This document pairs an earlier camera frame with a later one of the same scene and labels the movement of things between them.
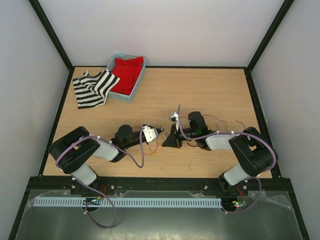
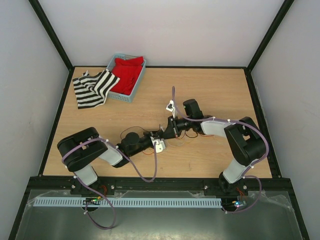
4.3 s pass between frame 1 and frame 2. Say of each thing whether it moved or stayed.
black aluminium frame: stayed
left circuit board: stayed
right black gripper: moved
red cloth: stayed
